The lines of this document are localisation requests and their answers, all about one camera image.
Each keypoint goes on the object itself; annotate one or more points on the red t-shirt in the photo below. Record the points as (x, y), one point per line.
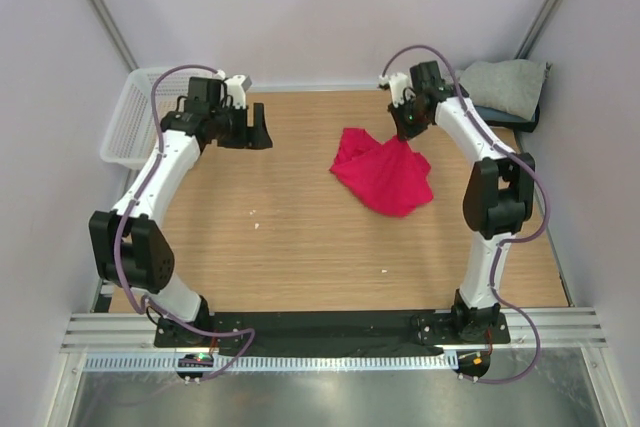
(389, 178)

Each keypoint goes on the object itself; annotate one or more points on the grey folded t-shirt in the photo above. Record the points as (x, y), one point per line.
(512, 87)

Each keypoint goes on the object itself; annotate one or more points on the white slotted cable duct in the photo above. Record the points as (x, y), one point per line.
(197, 362)

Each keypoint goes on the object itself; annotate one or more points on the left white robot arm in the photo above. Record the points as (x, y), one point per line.
(129, 247)

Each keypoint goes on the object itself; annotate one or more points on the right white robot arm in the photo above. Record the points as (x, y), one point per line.
(499, 196)

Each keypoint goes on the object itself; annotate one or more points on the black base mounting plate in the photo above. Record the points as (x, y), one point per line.
(335, 333)

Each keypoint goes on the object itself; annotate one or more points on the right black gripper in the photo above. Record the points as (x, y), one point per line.
(403, 131)

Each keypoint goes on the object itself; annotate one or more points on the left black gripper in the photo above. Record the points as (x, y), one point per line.
(255, 137)

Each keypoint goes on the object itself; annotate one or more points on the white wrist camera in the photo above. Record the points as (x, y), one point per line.
(236, 88)
(399, 86)

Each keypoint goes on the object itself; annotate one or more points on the aluminium frame rail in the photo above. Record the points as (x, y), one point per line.
(545, 327)

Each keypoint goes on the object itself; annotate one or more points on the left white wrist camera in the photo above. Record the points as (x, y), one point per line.
(236, 88)

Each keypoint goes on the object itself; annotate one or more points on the dark blue folded t-shirt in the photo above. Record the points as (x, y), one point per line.
(497, 118)

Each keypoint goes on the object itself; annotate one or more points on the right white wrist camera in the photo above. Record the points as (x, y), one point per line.
(399, 86)

